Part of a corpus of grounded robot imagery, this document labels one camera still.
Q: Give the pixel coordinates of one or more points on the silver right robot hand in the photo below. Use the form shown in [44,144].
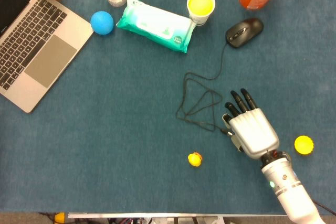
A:
[253,130]

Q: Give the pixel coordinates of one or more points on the black computer mouse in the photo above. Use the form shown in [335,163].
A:
[244,32]

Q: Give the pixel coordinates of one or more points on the yellow bottle cap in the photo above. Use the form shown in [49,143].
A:
[303,144]

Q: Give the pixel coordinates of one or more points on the small yellow rubber duck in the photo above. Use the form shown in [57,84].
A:
[194,159]

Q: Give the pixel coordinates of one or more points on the blue table cloth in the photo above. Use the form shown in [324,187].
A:
[147,119]

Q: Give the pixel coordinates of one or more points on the white cup of yellow liquid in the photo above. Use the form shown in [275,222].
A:
[200,5]

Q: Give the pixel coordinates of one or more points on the green wet wipes pack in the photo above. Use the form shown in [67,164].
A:
[157,23]

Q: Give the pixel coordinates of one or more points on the blue ball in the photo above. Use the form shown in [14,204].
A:
[102,22]

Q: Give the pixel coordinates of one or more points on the yellow knob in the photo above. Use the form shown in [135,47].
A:
[59,217]

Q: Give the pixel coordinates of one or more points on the silver laptop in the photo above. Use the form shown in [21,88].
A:
[34,45]

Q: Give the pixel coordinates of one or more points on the metal frame rail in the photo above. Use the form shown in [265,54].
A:
[173,216]

